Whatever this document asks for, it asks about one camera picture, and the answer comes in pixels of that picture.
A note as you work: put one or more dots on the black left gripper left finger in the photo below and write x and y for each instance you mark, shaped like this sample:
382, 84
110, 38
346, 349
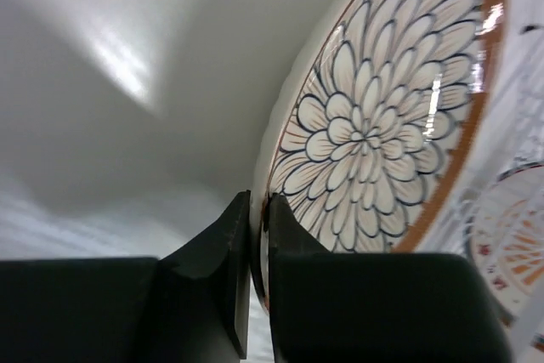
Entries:
191, 306

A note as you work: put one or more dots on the white wire dish rack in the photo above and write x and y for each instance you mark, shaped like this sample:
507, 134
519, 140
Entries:
523, 145

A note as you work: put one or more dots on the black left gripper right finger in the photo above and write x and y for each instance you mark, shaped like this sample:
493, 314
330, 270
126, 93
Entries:
374, 307

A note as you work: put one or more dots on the green rimmed sunburst plate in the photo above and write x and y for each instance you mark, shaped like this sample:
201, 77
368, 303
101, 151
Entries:
505, 238

